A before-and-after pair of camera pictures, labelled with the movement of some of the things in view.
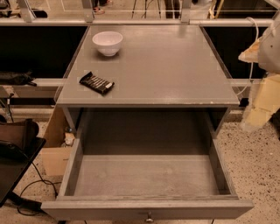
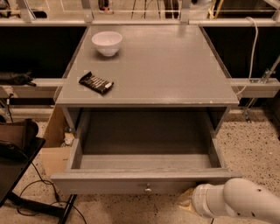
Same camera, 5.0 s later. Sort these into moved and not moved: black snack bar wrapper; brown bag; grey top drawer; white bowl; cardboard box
Moved: grey top drawer
Not moved: black snack bar wrapper; cardboard box; white bowl; brown bag
